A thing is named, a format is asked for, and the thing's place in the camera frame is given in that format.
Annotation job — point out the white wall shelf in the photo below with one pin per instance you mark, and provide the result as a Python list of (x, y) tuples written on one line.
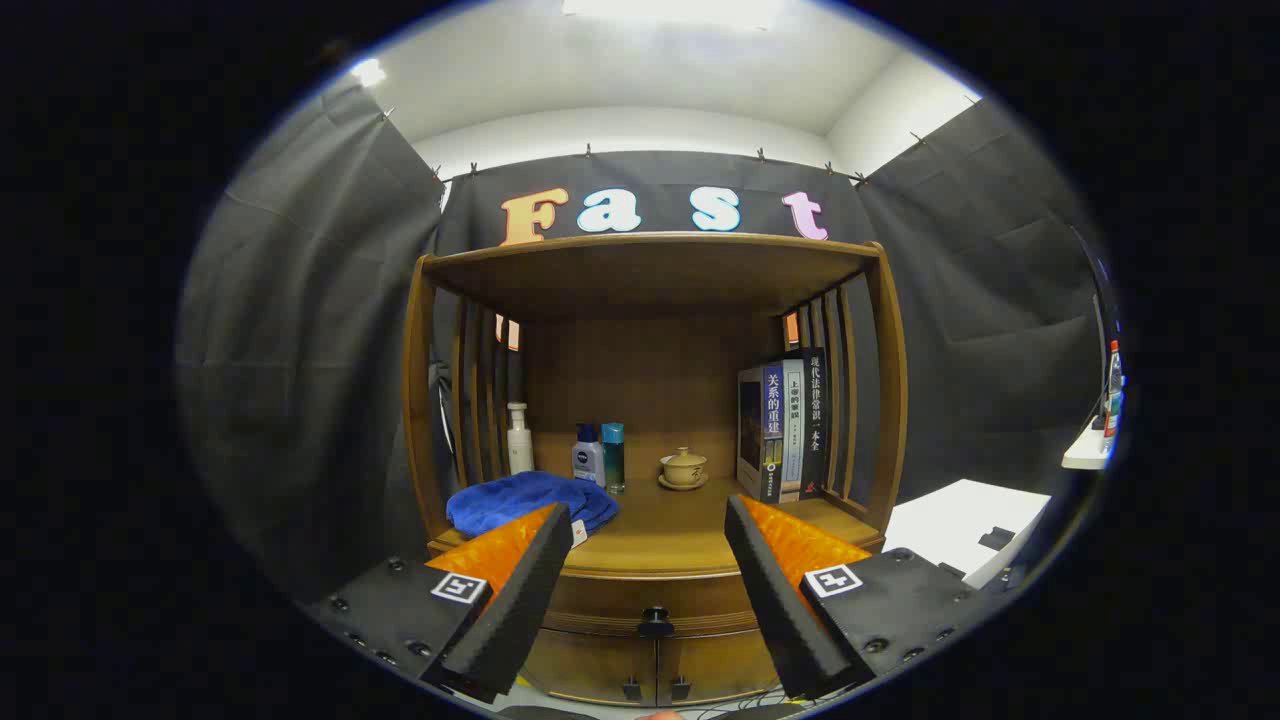
[(1085, 452)]

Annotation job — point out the blue folded towel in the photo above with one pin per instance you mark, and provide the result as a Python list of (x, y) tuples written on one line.
[(500, 500)]

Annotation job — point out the black drawer knob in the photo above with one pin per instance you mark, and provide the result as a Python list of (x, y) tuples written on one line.
[(656, 622)]

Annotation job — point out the book with blue spine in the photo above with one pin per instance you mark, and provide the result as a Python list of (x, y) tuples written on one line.
[(772, 440)]

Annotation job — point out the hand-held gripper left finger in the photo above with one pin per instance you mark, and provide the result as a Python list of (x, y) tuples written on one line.
[(520, 610)]

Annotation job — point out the wooden cabinet door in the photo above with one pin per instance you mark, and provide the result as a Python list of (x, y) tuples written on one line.
[(715, 665), (590, 665)]

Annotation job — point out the small ceiling light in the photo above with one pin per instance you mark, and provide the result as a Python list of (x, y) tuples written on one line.
[(368, 72)]

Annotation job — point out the large ceiling light panel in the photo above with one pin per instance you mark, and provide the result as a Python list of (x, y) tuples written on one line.
[(670, 10)]

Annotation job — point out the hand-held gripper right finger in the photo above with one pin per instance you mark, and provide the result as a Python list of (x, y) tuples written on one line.
[(775, 610)]

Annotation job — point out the beige saucer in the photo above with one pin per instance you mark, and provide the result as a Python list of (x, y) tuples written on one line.
[(665, 484)]

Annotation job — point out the wooden countertop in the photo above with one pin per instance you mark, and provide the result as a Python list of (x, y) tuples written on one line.
[(670, 530)]

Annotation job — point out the clear bottle with red cap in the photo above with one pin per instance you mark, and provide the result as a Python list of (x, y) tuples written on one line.
[(1113, 390)]

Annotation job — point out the book with black spine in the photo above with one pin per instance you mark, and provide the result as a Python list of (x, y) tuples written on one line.
[(816, 420)]

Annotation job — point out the white bottle with blue cap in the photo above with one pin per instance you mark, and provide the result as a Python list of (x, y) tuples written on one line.
[(588, 462)]

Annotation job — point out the teal transparent bottle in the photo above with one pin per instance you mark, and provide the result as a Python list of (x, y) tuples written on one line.
[(613, 460)]

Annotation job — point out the beige lidded teacup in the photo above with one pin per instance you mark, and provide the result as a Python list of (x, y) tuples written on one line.
[(684, 468)]

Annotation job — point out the brown wooden cabinet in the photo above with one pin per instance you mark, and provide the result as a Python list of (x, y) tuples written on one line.
[(640, 380)]

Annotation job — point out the white pump bottle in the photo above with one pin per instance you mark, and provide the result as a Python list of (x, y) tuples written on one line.
[(520, 450)]

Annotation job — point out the book with pale spine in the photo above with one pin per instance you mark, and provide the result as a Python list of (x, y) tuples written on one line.
[(792, 440)]

